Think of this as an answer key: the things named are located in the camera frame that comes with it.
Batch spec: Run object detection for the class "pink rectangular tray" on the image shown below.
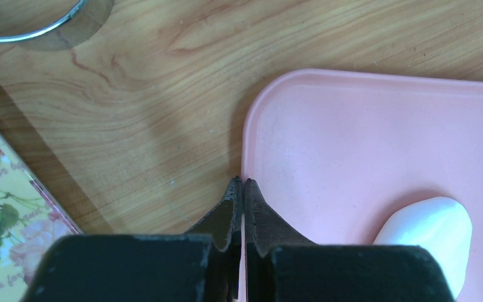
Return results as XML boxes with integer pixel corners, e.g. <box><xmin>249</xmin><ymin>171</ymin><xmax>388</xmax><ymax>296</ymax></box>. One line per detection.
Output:
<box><xmin>241</xmin><ymin>69</ymin><xmax>483</xmax><ymax>301</ymax></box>

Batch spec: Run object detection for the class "floral rectangular tray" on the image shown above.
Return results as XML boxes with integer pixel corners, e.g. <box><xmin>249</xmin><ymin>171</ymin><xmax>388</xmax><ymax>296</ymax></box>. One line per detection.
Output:
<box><xmin>0</xmin><ymin>134</ymin><xmax>80</xmax><ymax>301</ymax></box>

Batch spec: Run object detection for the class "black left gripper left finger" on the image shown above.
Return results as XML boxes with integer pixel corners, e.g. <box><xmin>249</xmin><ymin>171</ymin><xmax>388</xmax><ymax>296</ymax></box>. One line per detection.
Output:
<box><xmin>23</xmin><ymin>177</ymin><xmax>243</xmax><ymax>301</ymax></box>

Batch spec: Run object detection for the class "round metal cutter ring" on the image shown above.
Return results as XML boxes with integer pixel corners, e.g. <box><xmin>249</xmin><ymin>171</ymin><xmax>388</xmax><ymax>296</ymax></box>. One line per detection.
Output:
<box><xmin>0</xmin><ymin>0</ymin><xmax>115</xmax><ymax>52</ymax></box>

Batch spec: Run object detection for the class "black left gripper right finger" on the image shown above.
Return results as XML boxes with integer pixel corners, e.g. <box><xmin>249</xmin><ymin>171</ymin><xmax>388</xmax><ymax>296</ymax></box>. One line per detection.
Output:
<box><xmin>243</xmin><ymin>179</ymin><xmax>453</xmax><ymax>301</ymax></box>

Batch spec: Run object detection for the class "white dough ball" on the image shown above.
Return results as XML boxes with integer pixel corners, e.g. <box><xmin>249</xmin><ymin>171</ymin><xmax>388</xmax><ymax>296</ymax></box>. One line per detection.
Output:
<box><xmin>374</xmin><ymin>197</ymin><xmax>472</xmax><ymax>298</ymax></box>

